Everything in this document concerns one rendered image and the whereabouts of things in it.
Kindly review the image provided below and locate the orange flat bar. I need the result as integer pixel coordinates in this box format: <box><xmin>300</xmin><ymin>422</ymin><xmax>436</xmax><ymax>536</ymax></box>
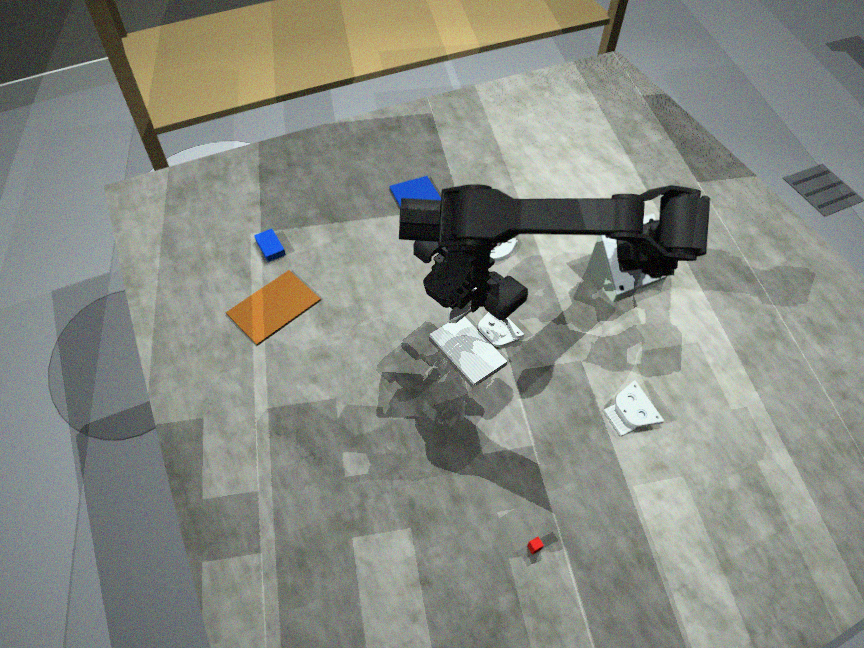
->
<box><xmin>226</xmin><ymin>270</ymin><xmax>321</xmax><ymax>345</ymax></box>

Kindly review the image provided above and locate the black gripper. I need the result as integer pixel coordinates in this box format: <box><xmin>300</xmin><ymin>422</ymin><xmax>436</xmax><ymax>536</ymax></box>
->
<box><xmin>413</xmin><ymin>240</ymin><xmax>528</xmax><ymax>320</ymax></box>

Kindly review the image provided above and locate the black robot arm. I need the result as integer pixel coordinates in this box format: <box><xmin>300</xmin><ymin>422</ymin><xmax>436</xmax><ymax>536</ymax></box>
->
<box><xmin>399</xmin><ymin>184</ymin><xmax>711</xmax><ymax>309</ymax></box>

